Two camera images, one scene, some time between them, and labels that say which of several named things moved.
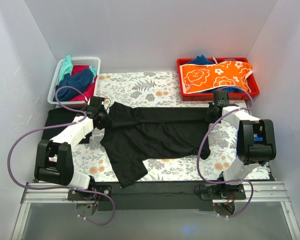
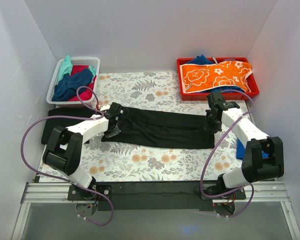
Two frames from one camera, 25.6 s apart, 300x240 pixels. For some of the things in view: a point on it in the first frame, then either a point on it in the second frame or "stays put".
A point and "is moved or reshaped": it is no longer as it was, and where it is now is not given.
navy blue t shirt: [77, 80] stays put
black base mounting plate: [156, 195] stays put
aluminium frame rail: [261, 191] stays put
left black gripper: [104, 120] → [113, 125]
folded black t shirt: [59, 116] stays put
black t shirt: [137, 133] is moved or reshaped
